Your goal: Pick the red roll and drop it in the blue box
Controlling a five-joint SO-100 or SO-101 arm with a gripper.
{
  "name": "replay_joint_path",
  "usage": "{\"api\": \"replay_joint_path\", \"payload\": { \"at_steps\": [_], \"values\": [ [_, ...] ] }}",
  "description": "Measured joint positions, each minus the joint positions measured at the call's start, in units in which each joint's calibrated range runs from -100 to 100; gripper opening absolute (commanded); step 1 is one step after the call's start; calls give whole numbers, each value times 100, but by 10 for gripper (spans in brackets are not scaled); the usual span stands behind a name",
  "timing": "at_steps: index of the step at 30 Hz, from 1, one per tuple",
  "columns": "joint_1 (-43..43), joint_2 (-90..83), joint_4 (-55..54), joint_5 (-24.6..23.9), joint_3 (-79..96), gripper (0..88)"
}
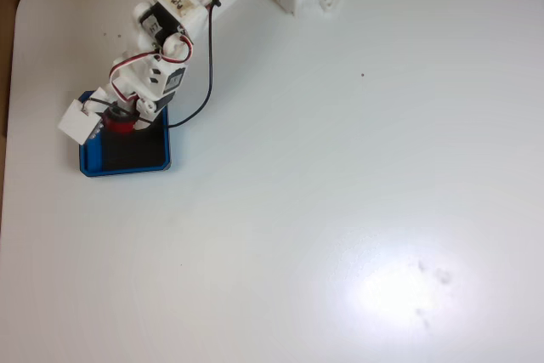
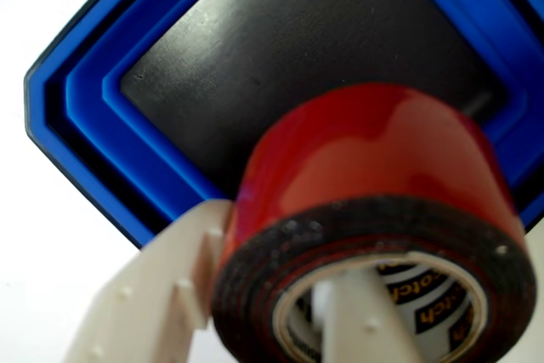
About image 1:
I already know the red tape roll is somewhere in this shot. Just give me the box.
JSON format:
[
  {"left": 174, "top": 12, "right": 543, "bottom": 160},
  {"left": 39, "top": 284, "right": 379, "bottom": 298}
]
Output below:
[{"left": 101, "top": 105, "right": 139, "bottom": 135}]

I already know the black foam pad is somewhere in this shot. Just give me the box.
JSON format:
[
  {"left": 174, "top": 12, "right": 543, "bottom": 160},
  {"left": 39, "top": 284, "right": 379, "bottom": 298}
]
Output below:
[{"left": 101, "top": 114, "right": 167, "bottom": 170}]

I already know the blue square box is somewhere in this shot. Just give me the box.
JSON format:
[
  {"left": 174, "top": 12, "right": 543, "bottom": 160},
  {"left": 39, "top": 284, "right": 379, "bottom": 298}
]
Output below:
[{"left": 79, "top": 90, "right": 173, "bottom": 179}]

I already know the white camera box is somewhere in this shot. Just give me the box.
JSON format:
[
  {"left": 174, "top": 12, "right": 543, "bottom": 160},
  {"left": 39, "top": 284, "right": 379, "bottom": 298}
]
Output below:
[{"left": 57, "top": 99, "right": 104, "bottom": 145}]

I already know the red white servo cable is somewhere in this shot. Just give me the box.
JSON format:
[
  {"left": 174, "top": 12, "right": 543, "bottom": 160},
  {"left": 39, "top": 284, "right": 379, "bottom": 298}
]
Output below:
[{"left": 108, "top": 35, "right": 195, "bottom": 84}]

